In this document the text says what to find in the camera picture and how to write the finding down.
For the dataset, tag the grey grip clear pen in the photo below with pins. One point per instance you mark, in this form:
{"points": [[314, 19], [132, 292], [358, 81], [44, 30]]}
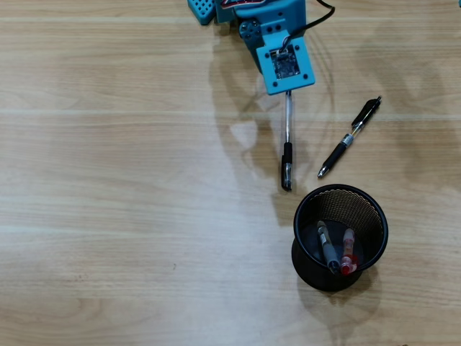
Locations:
{"points": [[328, 252]]}

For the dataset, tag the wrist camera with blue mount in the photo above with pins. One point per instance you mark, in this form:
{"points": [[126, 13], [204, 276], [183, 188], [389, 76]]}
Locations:
{"points": [[284, 65]]}

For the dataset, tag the black mesh pen holder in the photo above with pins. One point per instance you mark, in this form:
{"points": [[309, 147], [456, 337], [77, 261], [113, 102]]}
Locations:
{"points": [[313, 277]]}

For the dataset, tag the blue perforated robot base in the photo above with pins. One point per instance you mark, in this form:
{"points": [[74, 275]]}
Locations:
{"points": [[201, 11]]}

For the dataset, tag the black retractable pen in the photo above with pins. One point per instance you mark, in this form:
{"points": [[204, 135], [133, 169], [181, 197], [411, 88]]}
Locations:
{"points": [[336, 154]]}

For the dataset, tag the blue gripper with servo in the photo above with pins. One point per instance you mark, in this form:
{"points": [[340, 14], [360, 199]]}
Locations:
{"points": [[248, 31]]}

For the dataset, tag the red clear pen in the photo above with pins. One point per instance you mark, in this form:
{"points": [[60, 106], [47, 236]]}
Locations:
{"points": [[348, 245]]}

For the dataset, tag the clear pen with black cap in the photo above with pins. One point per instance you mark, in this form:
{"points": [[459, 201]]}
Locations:
{"points": [[287, 151]]}

